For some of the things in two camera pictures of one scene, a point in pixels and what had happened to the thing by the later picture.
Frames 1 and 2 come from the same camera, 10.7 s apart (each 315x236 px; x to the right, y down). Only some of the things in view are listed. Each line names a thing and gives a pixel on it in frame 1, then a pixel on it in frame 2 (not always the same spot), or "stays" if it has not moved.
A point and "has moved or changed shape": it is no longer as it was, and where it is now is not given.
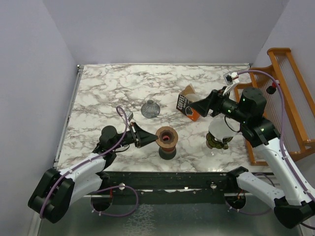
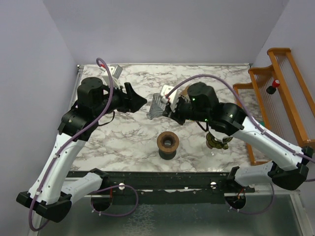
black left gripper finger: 143,136 → 135,101
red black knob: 271,90 stays
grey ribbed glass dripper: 150,109 has moved or changed shape
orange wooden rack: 288,104 stays
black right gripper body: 218,97 → 183,111
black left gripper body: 133,132 → 118,101
